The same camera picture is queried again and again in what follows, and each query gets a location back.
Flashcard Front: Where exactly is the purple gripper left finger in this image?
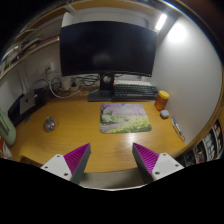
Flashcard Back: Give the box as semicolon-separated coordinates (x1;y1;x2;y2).
42;144;91;185

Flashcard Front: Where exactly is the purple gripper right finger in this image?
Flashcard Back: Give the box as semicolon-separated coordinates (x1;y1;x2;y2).
132;143;183;184

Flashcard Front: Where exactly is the transparent computer mouse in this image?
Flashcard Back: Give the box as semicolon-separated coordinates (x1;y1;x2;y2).
43;117;56;132

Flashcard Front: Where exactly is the landscape printed mouse pad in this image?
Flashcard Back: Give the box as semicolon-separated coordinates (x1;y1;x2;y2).
100;103;152;134

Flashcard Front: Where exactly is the silver mini computer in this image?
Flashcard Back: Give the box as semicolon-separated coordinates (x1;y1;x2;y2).
20;91;35;114

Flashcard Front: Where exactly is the black computer monitor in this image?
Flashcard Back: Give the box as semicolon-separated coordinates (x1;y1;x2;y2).
60;21;157;76

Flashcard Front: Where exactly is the small grey earbuds case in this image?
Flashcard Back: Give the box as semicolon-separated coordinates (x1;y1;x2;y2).
160;110;169;119

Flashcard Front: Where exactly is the side shelf with items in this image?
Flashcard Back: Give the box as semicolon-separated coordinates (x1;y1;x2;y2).
173;114;224;168

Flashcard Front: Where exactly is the orange jar with lid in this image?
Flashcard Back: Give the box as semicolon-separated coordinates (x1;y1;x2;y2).
154;90;170;111

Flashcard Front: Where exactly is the light green appliance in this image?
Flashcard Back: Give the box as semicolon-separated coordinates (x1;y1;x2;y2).
0;109;16;146

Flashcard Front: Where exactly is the dark mechanical keyboard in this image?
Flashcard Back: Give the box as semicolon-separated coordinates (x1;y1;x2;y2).
113;84;158;100

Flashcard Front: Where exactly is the black monitor stand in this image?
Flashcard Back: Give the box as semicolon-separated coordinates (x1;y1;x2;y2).
88;73;114;102

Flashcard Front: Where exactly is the white LED light bar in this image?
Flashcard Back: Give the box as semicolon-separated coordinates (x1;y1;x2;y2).
155;14;167;31

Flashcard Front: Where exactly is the cable on desk right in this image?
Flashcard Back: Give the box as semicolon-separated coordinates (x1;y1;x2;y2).
170;116;186;143

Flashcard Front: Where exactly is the white power cable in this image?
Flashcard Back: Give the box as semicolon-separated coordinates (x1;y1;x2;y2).
31;67;101;100

